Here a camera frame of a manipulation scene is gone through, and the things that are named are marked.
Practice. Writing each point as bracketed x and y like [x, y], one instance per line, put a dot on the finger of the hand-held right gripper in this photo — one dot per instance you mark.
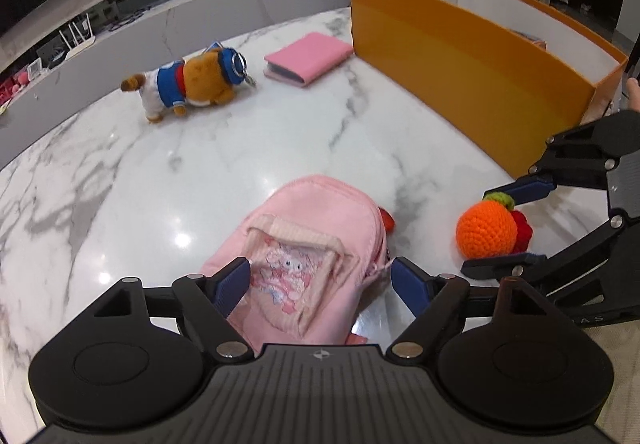
[505, 269]
[522, 189]

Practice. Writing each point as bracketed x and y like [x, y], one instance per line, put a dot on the orange cardboard box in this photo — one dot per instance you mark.
[475, 63]

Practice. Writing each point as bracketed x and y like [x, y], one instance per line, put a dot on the pink fabric pouch bag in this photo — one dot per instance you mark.
[300, 254]

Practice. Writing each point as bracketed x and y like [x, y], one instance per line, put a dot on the pink wallet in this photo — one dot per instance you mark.
[310, 56]

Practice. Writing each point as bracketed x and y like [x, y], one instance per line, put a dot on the person's right hand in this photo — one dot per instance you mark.
[634, 94]

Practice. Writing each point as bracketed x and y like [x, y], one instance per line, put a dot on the small white desk display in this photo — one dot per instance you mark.
[35, 68]

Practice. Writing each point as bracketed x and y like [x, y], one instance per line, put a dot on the red toy basket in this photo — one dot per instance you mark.
[11, 84]

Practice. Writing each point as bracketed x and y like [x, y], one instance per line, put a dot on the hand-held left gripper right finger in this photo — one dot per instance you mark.
[407, 284]

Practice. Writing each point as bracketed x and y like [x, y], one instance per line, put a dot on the clear plastic packet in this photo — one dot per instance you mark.
[530, 38]

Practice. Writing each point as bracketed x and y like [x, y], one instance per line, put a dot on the white router with antennas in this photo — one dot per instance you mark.
[80, 41]

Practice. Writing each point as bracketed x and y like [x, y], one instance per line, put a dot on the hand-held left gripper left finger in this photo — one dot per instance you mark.
[232, 281]

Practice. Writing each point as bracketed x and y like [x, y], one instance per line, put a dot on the white marble tv console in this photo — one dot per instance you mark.
[165, 33]

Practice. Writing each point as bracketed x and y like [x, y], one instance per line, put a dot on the blue card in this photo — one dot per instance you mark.
[215, 46]

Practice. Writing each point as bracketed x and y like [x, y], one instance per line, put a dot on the brown plush bear blue outfit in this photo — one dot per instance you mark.
[200, 78]

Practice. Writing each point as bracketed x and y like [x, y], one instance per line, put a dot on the crocheted orange fruit toy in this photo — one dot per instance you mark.
[487, 231]

